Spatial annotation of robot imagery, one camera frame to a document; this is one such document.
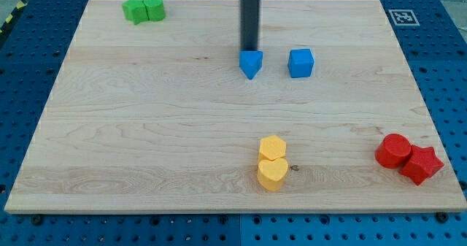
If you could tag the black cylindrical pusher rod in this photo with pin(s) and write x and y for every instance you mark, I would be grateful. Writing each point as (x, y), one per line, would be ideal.
(249, 24)

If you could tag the blue cube block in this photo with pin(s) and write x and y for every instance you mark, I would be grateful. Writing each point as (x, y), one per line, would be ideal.
(300, 63)

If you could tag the green cylinder block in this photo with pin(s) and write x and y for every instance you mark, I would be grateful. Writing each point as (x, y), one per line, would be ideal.
(155, 9)

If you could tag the green star block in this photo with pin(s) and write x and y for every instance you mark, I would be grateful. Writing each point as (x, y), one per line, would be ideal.
(135, 11)

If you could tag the yellow hexagon block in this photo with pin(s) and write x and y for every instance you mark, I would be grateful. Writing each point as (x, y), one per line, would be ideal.
(271, 148)

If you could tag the wooden board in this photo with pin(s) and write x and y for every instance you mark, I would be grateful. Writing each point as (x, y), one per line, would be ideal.
(158, 118)

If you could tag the white fiducial marker tag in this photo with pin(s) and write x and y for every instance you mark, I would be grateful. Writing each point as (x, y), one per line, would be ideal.
(403, 17)

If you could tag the yellow heart block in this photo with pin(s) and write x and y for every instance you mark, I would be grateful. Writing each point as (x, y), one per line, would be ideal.
(271, 174)

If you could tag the red cylinder block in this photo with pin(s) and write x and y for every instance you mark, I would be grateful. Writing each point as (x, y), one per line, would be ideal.
(393, 151)

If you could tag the red star block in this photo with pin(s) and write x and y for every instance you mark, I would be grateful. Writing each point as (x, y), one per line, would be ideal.
(422, 164)

